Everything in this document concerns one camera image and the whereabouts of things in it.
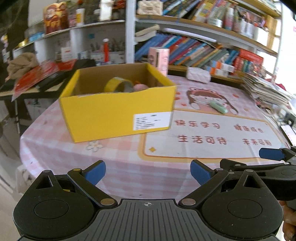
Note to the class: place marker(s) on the printed desk mat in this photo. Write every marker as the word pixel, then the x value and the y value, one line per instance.
pixel 208 148

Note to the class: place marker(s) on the long black box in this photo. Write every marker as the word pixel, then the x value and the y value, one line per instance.
pixel 53 80

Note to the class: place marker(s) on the black electronic keyboard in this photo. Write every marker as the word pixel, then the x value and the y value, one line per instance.
pixel 85 63

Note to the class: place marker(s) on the pile of red packets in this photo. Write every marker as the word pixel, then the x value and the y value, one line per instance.
pixel 32 80

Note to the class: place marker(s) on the cream quilted handbag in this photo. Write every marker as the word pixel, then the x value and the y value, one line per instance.
pixel 149 7

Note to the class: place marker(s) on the pink checked tablecloth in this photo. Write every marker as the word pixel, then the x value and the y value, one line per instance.
pixel 57 150

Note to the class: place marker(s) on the beige cloth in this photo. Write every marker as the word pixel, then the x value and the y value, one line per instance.
pixel 22 66

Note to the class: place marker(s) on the white quilted pouch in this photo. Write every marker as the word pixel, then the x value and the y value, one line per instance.
pixel 197 74

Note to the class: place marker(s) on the stack of red envelopes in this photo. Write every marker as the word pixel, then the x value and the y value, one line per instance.
pixel 67 64

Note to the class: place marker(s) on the row of leaning books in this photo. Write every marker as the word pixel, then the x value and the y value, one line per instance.
pixel 182 8

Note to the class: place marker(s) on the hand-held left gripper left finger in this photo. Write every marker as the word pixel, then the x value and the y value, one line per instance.
pixel 94 171

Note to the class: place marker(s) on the white pen holder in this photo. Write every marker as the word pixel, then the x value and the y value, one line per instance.
pixel 97 55
pixel 116 55

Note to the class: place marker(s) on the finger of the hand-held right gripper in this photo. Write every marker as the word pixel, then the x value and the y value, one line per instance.
pixel 238 165
pixel 270 154

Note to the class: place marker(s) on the red gift bag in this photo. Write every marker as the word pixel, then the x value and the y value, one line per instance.
pixel 55 19

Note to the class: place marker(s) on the red tassel ornament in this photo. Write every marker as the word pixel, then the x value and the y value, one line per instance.
pixel 106 52

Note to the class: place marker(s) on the row of colourful books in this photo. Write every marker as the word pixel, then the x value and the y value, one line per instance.
pixel 194 51

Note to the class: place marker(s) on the white desk calendar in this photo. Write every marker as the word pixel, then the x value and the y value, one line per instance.
pixel 66 53

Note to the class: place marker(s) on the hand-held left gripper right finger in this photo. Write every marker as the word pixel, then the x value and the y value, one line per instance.
pixel 200 172

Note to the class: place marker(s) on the white bookshelf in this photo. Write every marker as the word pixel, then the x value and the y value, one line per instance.
pixel 130 34

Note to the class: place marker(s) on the pink cartoon box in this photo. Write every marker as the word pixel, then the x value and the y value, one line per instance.
pixel 159 60

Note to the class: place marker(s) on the pink plush toy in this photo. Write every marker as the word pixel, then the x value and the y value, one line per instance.
pixel 140 87

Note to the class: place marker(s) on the stack of magazines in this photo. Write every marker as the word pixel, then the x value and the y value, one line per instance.
pixel 263 89

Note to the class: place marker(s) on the white bottle with yellow label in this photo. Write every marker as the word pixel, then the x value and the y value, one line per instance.
pixel 80 17

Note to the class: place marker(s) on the thick cream book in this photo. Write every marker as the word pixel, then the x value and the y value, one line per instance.
pixel 146 33

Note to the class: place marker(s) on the yellow tape roll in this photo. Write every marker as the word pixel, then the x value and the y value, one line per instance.
pixel 113 83

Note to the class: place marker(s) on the stack of small orange-white boxes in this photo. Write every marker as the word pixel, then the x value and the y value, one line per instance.
pixel 219 68

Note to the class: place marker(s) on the yellow cardboard box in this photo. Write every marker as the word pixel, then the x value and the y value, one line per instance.
pixel 104 115

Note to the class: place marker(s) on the black keyboard stand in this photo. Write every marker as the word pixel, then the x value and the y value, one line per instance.
pixel 16 111

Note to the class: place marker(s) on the person's right hand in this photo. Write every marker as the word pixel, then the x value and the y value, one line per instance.
pixel 289 220

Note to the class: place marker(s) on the red book box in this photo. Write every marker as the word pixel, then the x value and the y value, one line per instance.
pixel 249 61

